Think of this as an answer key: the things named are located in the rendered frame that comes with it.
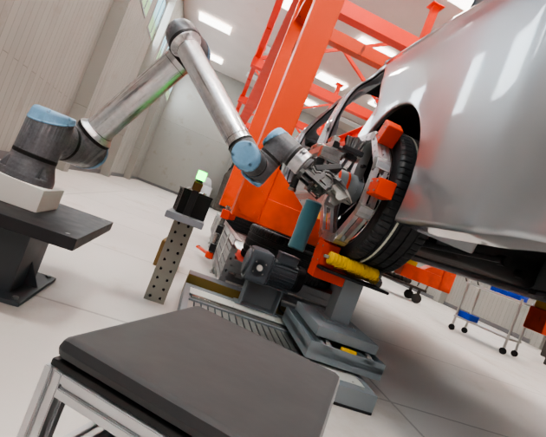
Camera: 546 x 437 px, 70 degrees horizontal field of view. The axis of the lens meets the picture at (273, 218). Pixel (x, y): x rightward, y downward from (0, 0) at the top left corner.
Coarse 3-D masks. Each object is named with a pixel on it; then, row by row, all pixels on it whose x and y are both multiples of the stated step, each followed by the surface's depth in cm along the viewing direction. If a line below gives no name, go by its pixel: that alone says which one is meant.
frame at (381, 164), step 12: (372, 132) 181; (372, 144) 175; (384, 156) 168; (348, 168) 208; (372, 168) 163; (384, 168) 162; (324, 204) 210; (360, 204) 162; (372, 204) 162; (324, 216) 204; (360, 216) 163; (324, 228) 198; (348, 228) 169; (360, 228) 168; (336, 240) 175; (348, 240) 174
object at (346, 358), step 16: (288, 320) 201; (304, 336) 171; (320, 336) 173; (304, 352) 165; (320, 352) 164; (336, 352) 165; (352, 352) 167; (352, 368) 167; (368, 368) 168; (384, 368) 170
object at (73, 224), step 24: (0, 216) 115; (24, 216) 124; (48, 216) 137; (72, 216) 155; (0, 240) 132; (24, 240) 133; (48, 240) 119; (72, 240) 120; (0, 264) 132; (24, 264) 139; (0, 288) 133; (24, 288) 142
